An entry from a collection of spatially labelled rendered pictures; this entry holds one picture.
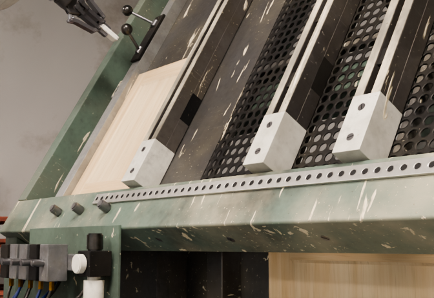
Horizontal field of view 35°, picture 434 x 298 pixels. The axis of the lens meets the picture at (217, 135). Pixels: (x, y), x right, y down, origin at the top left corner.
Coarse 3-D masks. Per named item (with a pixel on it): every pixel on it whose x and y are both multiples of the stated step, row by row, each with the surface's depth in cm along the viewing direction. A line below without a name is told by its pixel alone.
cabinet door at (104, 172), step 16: (176, 64) 210; (144, 80) 221; (160, 80) 212; (128, 96) 222; (144, 96) 213; (160, 96) 204; (128, 112) 215; (144, 112) 206; (112, 128) 215; (128, 128) 207; (144, 128) 199; (112, 144) 208; (128, 144) 200; (96, 160) 209; (112, 160) 201; (128, 160) 193; (96, 176) 202; (112, 176) 194; (80, 192) 203
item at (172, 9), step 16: (176, 0) 241; (176, 16) 240; (160, 32) 235; (144, 64) 229; (128, 80) 225; (112, 112) 219; (96, 128) 219; (96, 144) 214; (80, 160) 212; (80, 176) 210; (64, 192) 206
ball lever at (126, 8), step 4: (124, 8) 235; (128, 8) 235; (124, 12) 235; (128, 12) 235; (132, 12) 236; (136, 16) 237; (140, 16) 236; (144, 20) 237; (148, 20) 236; (156, 20) 236; (152, 24) 236
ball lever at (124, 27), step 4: (124, 24) 223; (128, 24) 223; (124, 28) 222; (128, 28) 222; (124, 32) 222; (128, 32) 222; (132, 36) 227; (132, 40) 227; (136, 44) 229; (136, 48) 230; (140, 48) 231; (136, 52) 231
